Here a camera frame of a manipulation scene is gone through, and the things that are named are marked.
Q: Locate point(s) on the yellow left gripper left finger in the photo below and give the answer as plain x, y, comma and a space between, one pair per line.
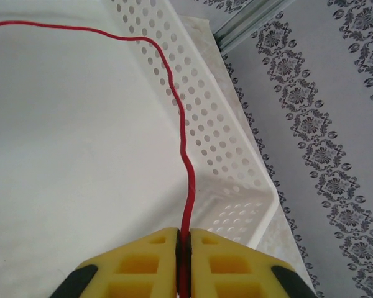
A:
127, 273

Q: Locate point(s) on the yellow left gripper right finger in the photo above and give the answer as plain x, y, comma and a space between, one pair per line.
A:
236, 273

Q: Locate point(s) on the large white perforated basket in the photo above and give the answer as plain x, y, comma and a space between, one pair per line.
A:
81, 124

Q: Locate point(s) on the aluminium corner post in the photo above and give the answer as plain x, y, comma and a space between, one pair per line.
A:
245, 25

